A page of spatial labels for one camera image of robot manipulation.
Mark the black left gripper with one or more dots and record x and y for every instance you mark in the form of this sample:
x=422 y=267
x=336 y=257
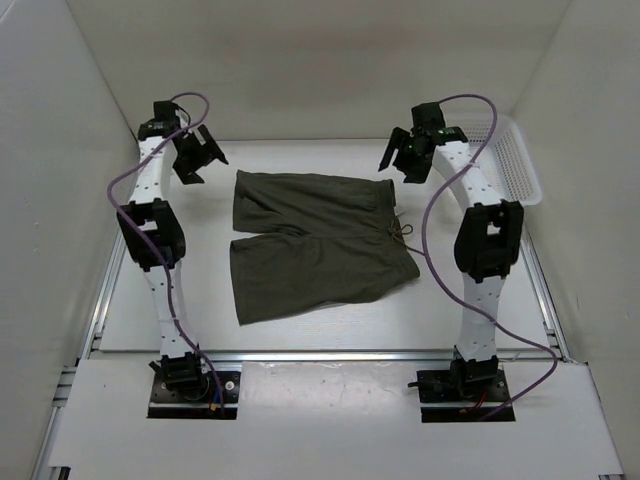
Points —
x=206 y=153

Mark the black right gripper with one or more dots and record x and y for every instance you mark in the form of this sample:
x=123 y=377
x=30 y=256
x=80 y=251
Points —
x=399 y=140

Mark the olive green shorts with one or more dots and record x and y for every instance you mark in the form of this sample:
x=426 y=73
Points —
x=311 y=240

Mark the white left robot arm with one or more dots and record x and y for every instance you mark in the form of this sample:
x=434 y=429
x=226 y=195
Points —
x=170 y=143

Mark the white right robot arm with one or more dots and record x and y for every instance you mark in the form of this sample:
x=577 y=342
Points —
x=488 y=241

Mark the white plastic mesh basket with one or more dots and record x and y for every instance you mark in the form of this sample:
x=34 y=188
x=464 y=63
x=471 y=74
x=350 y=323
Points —
x=506 y=163

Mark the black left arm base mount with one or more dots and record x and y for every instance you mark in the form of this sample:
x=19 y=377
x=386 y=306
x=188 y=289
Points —
x=185 y=389

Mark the aluminium front rail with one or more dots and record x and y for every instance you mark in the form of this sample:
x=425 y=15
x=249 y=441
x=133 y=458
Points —
x=504 y=355

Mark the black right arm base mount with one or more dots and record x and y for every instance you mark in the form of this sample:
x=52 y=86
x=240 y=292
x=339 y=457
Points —
x=467 y=391

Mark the aluminium left side rail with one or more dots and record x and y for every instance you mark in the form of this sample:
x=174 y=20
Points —
x=72 y=249

